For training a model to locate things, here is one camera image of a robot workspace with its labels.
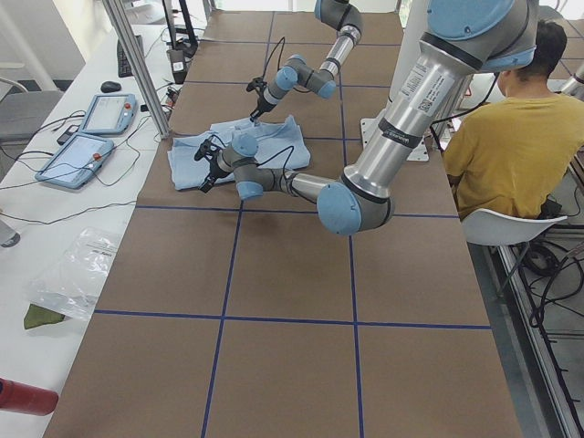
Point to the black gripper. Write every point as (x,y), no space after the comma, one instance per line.
(262,105)
(213,171)

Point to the light blue button shirt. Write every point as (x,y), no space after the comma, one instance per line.
(279,144)

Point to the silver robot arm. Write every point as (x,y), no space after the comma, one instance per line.
(345,19)
(461,38)

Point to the upper blue teach pendant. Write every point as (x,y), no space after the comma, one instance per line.
(109,114)

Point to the blue teach pendant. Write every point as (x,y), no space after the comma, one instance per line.
(76,162)
(109,114)

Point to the lower blue teach pendant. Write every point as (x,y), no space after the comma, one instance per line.
(76,162)

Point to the black computer mouse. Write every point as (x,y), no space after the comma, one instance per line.
(110,87)

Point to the clear plastic bag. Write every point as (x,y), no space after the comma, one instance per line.
(71,286)

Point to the green cloth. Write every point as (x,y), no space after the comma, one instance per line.
(37,316)

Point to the white chair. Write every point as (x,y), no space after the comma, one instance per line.
(487,227)

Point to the person in yellow shirt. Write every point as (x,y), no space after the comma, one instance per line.
(509,156)

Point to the red bottle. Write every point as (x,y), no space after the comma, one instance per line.
(21,398)

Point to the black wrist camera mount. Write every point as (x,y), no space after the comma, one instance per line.
(208,150)
(257,84)

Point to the aluminium frame post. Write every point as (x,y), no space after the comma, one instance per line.
(121,24)

